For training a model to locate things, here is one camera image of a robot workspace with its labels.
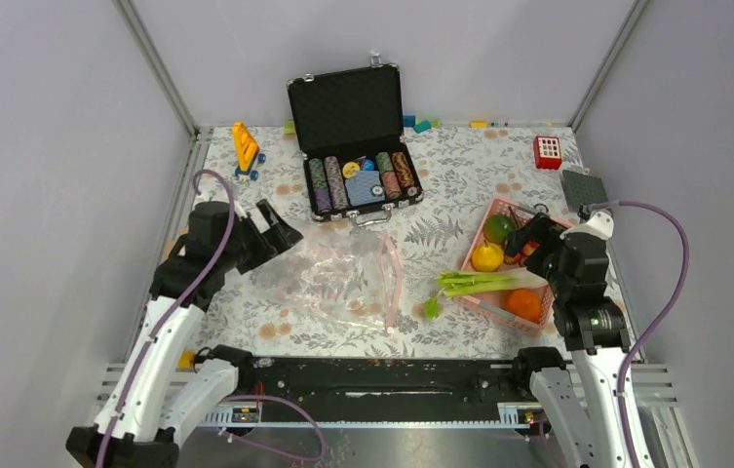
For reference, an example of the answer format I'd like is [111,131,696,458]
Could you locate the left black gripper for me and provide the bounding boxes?
[219,200,303,275]

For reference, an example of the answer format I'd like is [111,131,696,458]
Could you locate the clear pink zip bag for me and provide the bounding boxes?
[250,223,404,335]

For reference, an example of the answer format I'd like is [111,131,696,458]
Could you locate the green celery stalk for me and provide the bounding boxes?
[423,267,548,319]

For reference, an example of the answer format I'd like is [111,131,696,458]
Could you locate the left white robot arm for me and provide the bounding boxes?
[65,199,303,467]

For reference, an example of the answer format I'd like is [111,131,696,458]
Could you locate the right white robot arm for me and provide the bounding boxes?
[505,211,653,467]

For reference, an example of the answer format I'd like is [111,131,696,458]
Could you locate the yellow pear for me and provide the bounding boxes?
[471,241,505,273]

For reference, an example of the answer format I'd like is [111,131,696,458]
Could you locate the orange fruit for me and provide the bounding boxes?
[504,289,543,324]

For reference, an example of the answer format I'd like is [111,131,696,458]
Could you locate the pink plastic basket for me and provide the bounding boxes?
[452,196,554,334]

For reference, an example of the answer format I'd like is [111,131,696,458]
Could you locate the grey building baseplate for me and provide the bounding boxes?
[560,170,608,213]

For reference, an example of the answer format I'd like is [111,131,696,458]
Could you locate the yellow toy ladder cart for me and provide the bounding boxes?
[232,121,267,181]

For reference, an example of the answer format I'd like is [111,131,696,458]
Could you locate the blue card deck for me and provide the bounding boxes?
[345,171,384,207]

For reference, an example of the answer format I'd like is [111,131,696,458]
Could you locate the red grid block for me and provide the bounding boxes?
[533,136,563,170]

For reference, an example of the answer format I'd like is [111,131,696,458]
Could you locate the yellow poker chip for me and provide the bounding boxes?
[341,161,361,179]

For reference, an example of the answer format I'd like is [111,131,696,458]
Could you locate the black poker chip case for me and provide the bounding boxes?
[287,58,424,222]

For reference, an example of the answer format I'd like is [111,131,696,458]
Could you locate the floral tablecloth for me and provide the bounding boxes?
[186,127,574,359]

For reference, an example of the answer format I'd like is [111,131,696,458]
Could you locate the teal toy block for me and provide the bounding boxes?
[412,120,432,134]

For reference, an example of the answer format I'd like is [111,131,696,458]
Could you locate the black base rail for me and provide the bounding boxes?
[230,358,541,426]

